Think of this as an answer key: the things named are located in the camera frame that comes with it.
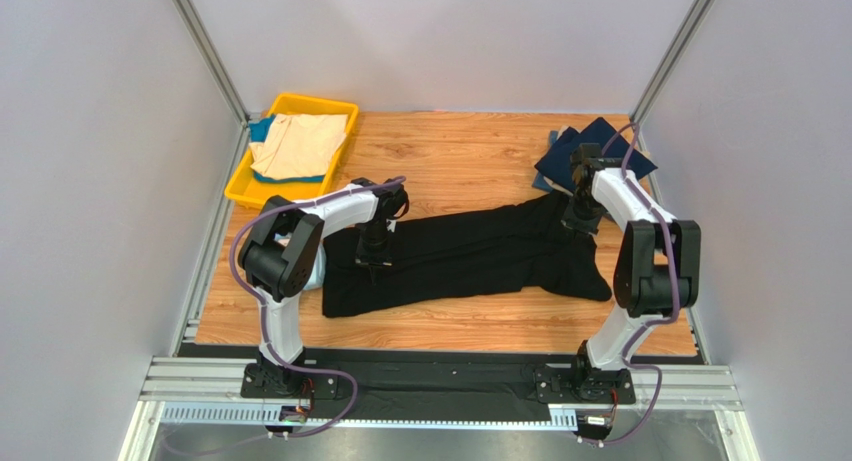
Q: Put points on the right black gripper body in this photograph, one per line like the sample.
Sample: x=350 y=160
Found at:
x=579 y=223

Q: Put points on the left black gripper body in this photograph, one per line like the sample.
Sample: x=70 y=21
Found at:
x=374 y=247

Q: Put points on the black t shirt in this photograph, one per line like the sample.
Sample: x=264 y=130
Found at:
x=496 y=251

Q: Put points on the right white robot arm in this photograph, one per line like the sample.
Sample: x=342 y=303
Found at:
x=657 y=270

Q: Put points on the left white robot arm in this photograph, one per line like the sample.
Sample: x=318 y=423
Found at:
x=275 y=254

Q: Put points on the folded navy t shirt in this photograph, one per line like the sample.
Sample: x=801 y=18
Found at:
x=555 y=165

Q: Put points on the light blue headphones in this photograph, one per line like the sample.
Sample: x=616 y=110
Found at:
x=304 y=259

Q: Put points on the cream t shirt in tray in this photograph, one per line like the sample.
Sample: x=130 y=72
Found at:
x=299 y=145

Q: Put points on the teal t shirt in tray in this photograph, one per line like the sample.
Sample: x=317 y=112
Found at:
x=258 y=131

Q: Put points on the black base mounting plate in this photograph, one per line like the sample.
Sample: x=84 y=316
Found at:
x=398 y=385

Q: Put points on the aluminium frame rail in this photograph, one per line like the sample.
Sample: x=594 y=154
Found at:
x=214 y=228

